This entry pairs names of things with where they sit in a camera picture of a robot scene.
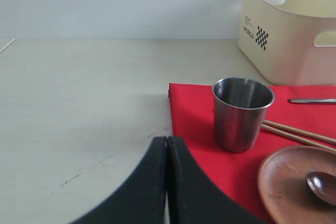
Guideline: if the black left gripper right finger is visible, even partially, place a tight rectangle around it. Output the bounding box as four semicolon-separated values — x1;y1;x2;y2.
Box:
167;136;264;224

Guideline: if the lower wooden chopstick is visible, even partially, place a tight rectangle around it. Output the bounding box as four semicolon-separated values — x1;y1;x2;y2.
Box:
261;124;335;153

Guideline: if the cream plastic storage bin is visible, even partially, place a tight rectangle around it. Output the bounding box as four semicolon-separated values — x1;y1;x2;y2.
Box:
238;0;335;86

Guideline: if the wooden chopstick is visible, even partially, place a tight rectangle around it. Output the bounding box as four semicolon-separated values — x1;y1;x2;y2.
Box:
263;120;335;144
261;124;335;153

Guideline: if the silver table knife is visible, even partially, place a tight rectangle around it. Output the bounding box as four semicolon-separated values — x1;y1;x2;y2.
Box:
288;98;336;104

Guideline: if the stainless steel cup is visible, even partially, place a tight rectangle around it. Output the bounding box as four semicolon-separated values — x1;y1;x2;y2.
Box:
212;77;275;153

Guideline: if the brown wooden plate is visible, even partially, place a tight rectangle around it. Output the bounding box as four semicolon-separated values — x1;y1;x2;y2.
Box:
257;146;335;223

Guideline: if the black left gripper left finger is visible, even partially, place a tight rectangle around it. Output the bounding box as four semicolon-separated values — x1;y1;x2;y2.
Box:
72;136;167;223

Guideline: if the upper wooden chopstick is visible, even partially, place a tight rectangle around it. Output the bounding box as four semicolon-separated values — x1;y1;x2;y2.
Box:
263;120;335;144

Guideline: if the dark wooden spoon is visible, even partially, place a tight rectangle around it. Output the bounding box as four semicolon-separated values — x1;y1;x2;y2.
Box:
306;170;335;206

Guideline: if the red table cloth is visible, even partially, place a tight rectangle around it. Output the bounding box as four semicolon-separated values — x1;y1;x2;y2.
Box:
169;83;335;223

